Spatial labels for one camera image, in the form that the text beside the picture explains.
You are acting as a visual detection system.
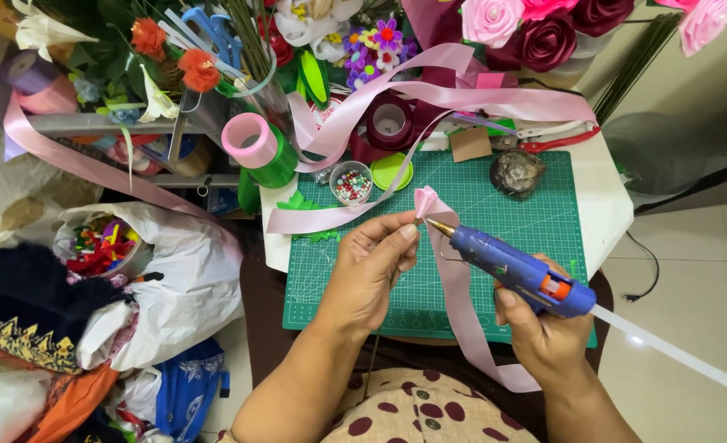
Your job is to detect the bouquet of orange and white flowers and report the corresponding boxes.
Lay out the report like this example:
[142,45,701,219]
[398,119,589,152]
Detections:
[11,0,241,125]

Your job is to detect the green cutting mat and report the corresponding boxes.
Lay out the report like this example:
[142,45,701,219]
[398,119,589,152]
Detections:
[282,150,598,349]

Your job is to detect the black power cable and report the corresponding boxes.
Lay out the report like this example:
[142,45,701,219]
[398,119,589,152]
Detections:
[623,230,661,303]

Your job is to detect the vase of pink and maroon roses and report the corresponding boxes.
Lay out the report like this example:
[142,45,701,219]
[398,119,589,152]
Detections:
[460,0,636,88]

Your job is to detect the maroon ribbon roll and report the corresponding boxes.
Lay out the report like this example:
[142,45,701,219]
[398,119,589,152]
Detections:
[350,94,438,164]

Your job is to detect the person's right hand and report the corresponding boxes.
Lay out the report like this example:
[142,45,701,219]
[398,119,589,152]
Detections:
[494,253,597,391]

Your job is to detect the pink ribbon roll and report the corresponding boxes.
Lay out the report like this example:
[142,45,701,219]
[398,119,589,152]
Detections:
[221,112,279,171]

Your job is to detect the green felt leaf cutouts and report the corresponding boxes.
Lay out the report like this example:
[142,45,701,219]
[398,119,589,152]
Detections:
[275,189,341,242]

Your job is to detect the bundle of green wire stems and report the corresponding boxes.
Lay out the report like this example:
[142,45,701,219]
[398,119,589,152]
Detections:
[593,12,683,126]

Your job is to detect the cream dress with maroon dots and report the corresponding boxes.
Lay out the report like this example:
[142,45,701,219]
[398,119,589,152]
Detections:
[216,368,541,443]

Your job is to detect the translucent white glue stick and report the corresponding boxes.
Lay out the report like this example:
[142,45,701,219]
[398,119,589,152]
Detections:
[590,304,727,402]

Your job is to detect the grey plastic bin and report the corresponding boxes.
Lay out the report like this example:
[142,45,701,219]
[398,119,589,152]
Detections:
[602,92,727,201]

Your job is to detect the bunch of purple fabric flowers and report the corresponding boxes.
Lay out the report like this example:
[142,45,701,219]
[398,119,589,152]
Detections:
[341,16,421,92]

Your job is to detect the white fabric flowers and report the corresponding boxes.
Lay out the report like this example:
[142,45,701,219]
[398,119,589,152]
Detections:
[273,0,364,64]

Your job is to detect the green looped ribbon leaves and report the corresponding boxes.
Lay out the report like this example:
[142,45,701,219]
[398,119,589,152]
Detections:
[294,49,332,110]

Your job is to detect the lime green round lid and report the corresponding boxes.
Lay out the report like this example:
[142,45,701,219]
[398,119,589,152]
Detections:
[370,152,415,192]

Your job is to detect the metal shelf rack with supplies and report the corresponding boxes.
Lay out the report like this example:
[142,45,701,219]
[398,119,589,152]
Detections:
[24,92,242,189]

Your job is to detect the clear cup of colourful beads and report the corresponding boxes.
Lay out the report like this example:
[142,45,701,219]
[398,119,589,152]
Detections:
[329,160,374,206]

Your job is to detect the green ribbon roll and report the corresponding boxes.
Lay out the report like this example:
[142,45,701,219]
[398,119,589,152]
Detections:
[238,123,300,214]

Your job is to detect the person's left hand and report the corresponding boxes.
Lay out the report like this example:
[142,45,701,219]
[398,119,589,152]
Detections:
[313,212,423,337]

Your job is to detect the white plastic bag of craft bits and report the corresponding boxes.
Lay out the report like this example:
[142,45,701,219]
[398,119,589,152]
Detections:
[52,201,245,372]

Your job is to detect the blue hot glue gun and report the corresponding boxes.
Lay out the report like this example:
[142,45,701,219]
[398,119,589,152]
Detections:
[426,218,598,320]

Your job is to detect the brown cardboard tag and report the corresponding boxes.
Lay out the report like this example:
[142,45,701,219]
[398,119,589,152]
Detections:
[449,126,494,164]

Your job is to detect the clear vase with green stems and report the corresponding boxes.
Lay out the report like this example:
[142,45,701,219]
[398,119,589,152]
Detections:
[223,0,295,135]

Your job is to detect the blue printed bag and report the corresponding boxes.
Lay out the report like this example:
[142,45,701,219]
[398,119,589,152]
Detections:
[153,337,231,443]

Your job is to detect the black fuzzy cloth with gold trim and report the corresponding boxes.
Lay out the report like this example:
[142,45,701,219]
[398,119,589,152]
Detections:
[0,242,165,375]

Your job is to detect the red-handled pruning shears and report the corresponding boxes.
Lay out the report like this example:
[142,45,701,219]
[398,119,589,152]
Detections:
[491,119,602,155]

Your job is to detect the pink ribbon bud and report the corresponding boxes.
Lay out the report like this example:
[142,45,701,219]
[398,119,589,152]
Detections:
[361,186,443,401]

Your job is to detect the long pink satin ribbon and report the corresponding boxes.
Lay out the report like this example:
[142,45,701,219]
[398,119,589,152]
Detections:
[266,42,599,393]

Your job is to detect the pale pink ribbon strip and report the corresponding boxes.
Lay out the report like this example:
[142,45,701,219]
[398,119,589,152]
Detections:
[3,91,229,226]

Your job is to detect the blue scissors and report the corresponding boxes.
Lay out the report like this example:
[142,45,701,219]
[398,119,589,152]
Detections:
[158,6,246,78]

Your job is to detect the dark crumpled round lump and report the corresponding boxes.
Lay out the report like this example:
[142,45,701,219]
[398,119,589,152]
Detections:
[489,149,547,200]

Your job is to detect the purple ribbon roll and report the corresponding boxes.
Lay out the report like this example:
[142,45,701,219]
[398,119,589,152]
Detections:
[3,50,63,97]

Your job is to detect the pink ribbon rose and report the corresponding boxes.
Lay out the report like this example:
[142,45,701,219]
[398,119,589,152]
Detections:
[656,0,727,58]

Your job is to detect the orange cloth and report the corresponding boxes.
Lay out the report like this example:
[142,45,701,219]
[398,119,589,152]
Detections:
[0,349,122,443]

